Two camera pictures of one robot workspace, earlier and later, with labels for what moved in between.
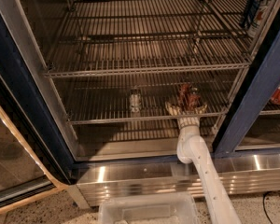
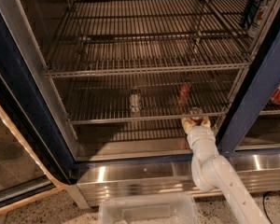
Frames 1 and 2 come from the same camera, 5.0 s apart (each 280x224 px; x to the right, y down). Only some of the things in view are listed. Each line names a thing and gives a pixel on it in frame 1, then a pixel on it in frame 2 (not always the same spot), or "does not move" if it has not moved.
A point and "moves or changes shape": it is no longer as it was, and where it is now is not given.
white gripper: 189,120 to 200,133
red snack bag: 184,93 does not move
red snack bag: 191,101 moves or changes shape
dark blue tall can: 252,9 does not move
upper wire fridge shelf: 185,19 does not move
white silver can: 134,100 does not move
